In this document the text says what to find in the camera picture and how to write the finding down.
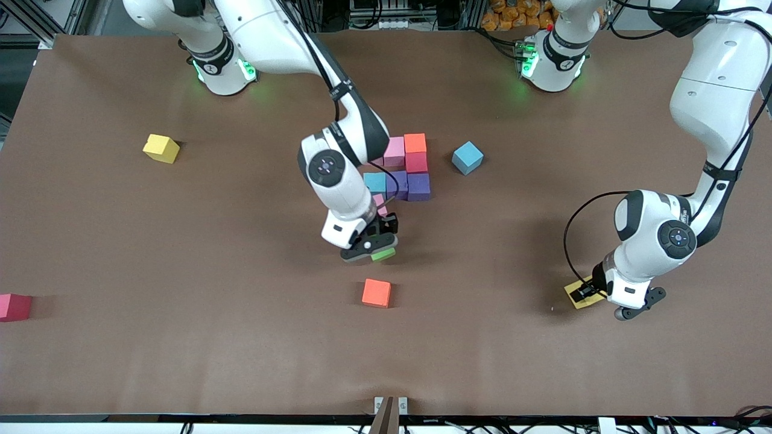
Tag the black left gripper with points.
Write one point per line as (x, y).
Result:
(593, 283)

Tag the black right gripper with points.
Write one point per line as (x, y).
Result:
(383, 226)

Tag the yellow foam cube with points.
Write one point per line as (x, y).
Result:
(161, 149)
(573, 293)

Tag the green foam cube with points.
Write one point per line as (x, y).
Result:
(384, 255)

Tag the purple foam cube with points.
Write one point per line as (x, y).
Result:
(418, 187)
(398, 185)

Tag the blue foam cube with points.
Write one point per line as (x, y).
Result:
(467, 158)
(375, 182)

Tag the orange foam cube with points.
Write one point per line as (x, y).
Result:
(377, 293)
(415, 143)

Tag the red foam cube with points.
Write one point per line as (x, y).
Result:
(416, 163)
(13, 307)

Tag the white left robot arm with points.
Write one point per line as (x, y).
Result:
(718, 84)

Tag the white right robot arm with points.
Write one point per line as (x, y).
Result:
(265, 36)

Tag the small white plastic box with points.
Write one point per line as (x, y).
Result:
(607, 425)

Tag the brown wooden strip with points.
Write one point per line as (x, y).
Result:
(386, 419)

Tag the white power strip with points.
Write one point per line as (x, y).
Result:
(395, 24)

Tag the brown paper table cover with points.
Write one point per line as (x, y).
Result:
(181, 241)

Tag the bag of orange items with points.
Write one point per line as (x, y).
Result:
(512, 12)

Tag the small metal table bracket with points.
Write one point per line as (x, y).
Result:
(378, 404)

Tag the metal corner bracket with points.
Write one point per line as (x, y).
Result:
(47, 42)

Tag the aluminium frame rail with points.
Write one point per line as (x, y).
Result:
(60, 18)

